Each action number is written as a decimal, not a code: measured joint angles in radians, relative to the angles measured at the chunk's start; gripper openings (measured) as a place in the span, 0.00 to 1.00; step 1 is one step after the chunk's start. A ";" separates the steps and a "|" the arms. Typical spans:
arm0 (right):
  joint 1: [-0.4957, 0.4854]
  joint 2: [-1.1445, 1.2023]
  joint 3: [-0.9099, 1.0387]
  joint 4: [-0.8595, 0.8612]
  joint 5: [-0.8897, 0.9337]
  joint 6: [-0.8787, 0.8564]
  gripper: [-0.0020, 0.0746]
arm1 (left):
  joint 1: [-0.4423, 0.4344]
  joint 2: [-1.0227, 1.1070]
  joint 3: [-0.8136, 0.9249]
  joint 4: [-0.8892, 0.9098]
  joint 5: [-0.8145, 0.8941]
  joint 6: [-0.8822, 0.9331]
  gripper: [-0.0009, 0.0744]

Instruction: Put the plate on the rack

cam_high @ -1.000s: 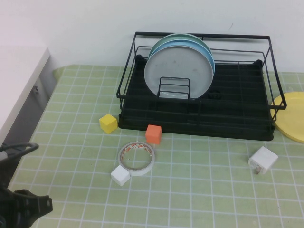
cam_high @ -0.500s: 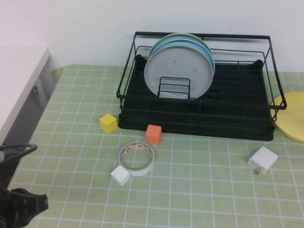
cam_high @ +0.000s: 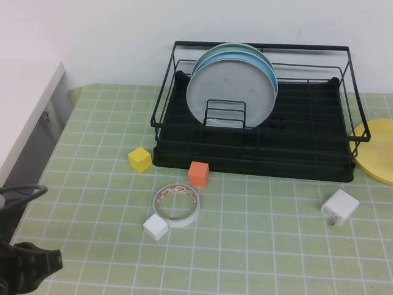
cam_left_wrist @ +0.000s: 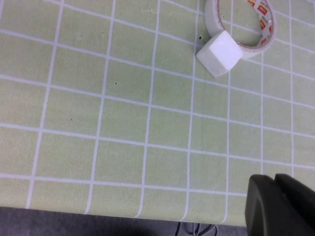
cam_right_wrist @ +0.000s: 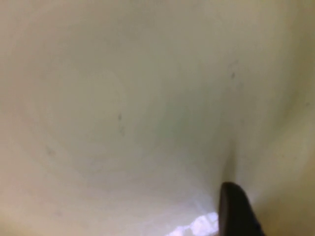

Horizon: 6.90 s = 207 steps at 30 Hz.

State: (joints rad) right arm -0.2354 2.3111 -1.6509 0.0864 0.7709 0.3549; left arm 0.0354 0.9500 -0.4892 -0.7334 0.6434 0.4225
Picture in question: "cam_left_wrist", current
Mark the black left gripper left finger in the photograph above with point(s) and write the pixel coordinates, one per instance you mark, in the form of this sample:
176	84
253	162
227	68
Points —
265	211

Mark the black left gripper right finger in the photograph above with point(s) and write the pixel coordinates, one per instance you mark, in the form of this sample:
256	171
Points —
300	204

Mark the white cube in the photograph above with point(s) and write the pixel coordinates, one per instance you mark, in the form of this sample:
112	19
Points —
221	54

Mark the green checkered tablecloth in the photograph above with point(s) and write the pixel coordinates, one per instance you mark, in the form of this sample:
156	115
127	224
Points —
123	123

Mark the white tape roll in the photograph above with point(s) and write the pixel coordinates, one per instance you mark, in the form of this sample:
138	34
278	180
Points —
211	22

